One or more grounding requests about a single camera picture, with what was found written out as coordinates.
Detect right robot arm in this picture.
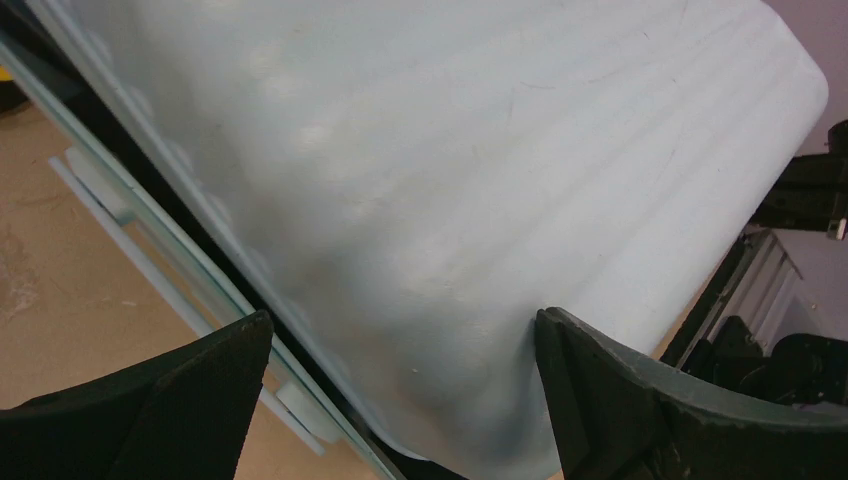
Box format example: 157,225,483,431
661,121,847,411

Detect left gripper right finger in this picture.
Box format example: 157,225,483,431
533,307,847,479

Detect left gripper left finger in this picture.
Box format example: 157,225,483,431
1,311,273,479

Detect light blue suitcase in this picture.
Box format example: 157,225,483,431
31,1,828,479

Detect black metal base rail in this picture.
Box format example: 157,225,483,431
659,228,803,369

